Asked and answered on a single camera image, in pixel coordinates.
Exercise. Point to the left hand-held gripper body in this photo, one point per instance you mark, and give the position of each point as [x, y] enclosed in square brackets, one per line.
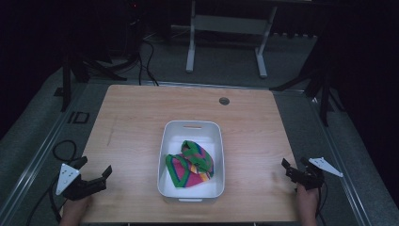
[82, 187]

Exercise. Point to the white desk frame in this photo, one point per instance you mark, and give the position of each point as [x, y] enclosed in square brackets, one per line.
[230, 25]

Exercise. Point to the green pink striped cloth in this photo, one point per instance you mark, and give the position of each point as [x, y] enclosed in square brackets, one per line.
[191, 166]

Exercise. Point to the grey metal floor rail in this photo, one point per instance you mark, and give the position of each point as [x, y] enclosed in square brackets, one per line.
[342, 157]
[34, 163]

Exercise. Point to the person's right hand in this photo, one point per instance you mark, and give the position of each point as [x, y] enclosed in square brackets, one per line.
[306, 204]

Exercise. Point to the black metal stand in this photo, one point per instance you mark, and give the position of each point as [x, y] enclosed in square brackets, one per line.
[66, 81]
[324, 94]

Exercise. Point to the person's left hand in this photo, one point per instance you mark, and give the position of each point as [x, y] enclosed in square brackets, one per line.
[74, 212]

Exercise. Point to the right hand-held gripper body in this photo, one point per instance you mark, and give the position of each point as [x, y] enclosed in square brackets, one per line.
[309, 177]

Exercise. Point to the white plastic bin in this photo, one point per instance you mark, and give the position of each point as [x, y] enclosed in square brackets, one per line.
[191, 132]

